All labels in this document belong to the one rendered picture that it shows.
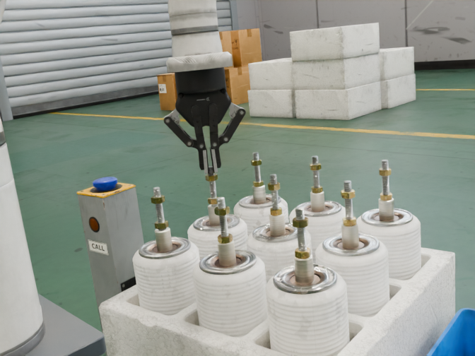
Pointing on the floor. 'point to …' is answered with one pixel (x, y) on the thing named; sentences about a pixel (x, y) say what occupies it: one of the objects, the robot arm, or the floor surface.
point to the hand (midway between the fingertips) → (209, 159)
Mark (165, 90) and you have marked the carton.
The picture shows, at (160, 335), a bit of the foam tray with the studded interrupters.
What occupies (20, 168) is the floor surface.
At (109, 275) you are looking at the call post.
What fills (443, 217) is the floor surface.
